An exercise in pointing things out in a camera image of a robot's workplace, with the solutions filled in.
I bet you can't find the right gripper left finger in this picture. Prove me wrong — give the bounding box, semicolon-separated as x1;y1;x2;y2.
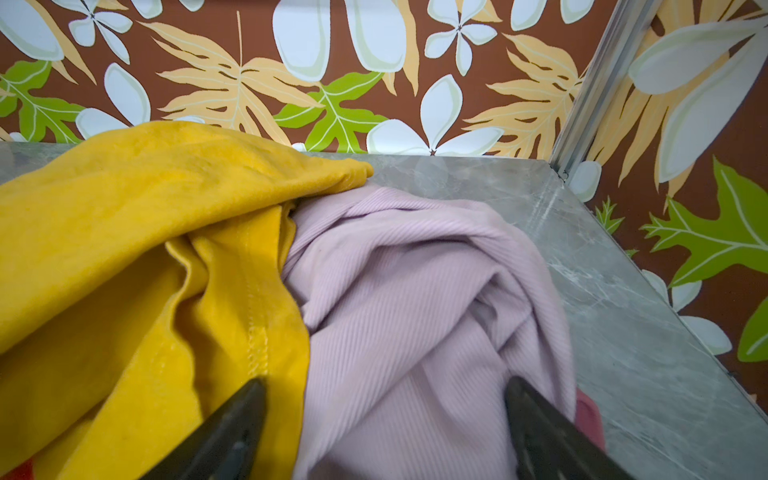
142;378;267;480

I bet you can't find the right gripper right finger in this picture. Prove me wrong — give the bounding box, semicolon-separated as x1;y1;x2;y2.
504;376;631;479

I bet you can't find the dusty pink shirt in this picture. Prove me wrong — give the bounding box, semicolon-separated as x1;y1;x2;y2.
574;389;606;451

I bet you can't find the light lilac ribbed cloth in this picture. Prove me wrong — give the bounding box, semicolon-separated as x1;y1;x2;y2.
284;185;576;479

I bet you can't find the yellow cloth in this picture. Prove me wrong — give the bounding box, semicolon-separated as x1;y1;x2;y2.
1;121;373;479

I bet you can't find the red cloth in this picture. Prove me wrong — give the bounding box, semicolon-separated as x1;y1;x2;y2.
1;460;35;480

